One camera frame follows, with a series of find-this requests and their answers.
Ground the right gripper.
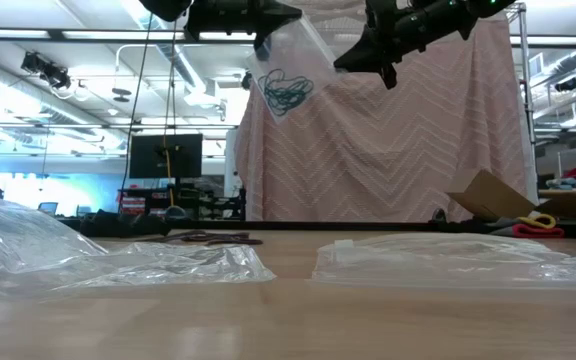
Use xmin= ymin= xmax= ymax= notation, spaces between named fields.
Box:
xmin=333 ymin=0 xmax=444 ymax=91

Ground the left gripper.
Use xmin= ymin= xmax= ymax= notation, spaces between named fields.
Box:
xmin=185 ymin=0 xmax=303 ymax=51

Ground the clear zip bag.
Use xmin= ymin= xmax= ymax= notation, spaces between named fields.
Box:
xmin=311 ymin=231 xmax=576 ymax=290
xmin=246 ymin=14 xmax=342 ymax=125
xmin=0 ymin=189 xmax=277 ymax=301

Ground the small cardboard box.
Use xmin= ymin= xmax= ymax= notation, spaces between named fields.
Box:
xmin=445 ymin=168 xmax=576 ymax=222

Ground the pink chevron cloth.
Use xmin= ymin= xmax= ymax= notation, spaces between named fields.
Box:
xmin=235 ymin=0 xmax=542 ymax=224

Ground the cluttered black workbench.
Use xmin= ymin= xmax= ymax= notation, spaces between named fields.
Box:
xmin=117 ymin=178 xmax=247 ymax=222

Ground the black monitor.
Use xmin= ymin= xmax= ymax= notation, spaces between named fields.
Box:
xmin=128 ymin=133 xmax=204 ymax=180

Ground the dark grey loop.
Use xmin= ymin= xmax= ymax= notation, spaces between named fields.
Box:
xmin=430 ymin=208 xmax=523 ymax=236

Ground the grey round base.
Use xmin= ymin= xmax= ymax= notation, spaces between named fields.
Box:
xmin=163 ymin=205 xmax=189 ymax=224

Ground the red loop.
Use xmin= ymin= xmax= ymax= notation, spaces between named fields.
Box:
xmin=511 ymin=223 xmax=567 ymax=239

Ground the yellow loop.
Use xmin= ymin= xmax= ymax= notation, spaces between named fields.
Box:
xmin=519 ymin=212 xmax=559 ymax=231

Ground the crumpled clear zip bag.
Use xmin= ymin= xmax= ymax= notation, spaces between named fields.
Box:
xmin=0 ymin=189 xmax=277 ymax=301

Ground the black hanging cable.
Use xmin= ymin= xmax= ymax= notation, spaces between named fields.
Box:
xmin=119 ymin=14 xmax=155 ymax=214

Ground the metal rack frame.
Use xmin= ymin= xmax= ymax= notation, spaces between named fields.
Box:
xmin=497 ymin=1 xmax=540 ymax=201

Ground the yellow hanging cable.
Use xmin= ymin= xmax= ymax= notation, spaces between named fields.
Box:
xmin=164 ymin=146 xmax=177 ymax=208

